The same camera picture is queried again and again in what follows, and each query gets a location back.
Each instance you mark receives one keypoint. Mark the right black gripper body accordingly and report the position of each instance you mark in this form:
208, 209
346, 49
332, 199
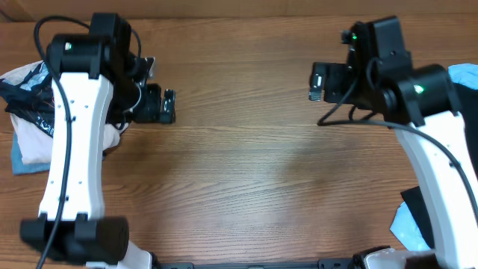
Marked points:
337, 81

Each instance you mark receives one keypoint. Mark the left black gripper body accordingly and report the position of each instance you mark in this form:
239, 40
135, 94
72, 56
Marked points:
147, 109

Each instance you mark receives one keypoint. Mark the black printed cycling jersey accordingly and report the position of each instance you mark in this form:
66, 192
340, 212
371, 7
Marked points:
28, 93

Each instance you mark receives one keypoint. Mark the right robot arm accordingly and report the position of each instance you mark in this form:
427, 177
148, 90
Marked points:
422, 106

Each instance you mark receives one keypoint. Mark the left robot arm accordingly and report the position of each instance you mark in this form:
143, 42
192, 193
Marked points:
96, 80

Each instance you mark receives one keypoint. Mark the folded beige trousers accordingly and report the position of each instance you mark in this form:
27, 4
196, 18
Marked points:
35, 146

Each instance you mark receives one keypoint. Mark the light blue garment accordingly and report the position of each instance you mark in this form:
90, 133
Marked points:
464, 74

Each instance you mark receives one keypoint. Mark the folded blue denim garment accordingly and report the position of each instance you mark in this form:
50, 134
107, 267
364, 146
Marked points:
18, 167

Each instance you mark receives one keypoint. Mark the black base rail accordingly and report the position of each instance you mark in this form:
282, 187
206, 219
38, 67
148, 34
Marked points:
335, 263

